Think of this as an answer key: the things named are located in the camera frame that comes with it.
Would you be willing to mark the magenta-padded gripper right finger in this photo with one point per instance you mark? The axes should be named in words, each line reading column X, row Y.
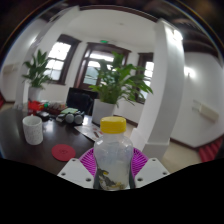
column 151, row 171

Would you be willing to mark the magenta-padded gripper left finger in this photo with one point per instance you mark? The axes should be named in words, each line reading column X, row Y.
column 76, row 173

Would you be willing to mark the clear yellow-capped drink bottle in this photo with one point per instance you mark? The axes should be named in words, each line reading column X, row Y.
column 113, row 156

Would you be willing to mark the flat round red coaster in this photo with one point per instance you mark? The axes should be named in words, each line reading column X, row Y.
column 63, row 152

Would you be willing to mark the printed paper leaflet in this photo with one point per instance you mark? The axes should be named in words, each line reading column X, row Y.
column 87, row 131

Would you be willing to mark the white speckled mug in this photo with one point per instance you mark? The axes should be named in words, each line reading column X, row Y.
column 32, row 131

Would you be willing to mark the green notebook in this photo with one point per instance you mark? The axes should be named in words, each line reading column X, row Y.
column 69, row 110

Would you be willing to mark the red carpeted stairs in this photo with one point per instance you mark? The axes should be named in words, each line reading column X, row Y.
column 211, row 151

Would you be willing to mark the small black device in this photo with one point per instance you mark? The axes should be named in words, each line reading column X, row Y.
column 43, row 115

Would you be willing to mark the black office chair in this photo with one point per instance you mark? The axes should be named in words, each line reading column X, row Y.
column 80, row 100

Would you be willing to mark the red plastic box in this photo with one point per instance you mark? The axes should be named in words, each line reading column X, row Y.
column 35, row 107

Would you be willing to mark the large plant in white pot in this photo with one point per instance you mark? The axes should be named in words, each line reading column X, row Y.
column 113, row 86

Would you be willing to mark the narrow dark-framed window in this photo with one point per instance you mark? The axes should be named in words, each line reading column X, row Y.
column 148, row 71

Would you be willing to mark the small plant in white pot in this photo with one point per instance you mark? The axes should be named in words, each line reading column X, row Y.
column 36, row 75

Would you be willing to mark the dark wood double door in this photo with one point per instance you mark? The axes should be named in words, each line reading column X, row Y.
column 91, row 66

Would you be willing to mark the wide dark-framed window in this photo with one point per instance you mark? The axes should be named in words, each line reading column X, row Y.
column 59, row 56

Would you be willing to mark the green exit sign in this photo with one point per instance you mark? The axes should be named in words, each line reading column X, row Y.
column 104, row 41

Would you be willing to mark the white wall unit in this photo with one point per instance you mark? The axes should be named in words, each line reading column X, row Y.
column 206, row 111
column 10, row 68

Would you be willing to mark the glowing wall lamp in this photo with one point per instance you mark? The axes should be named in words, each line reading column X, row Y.
column 189, row 72

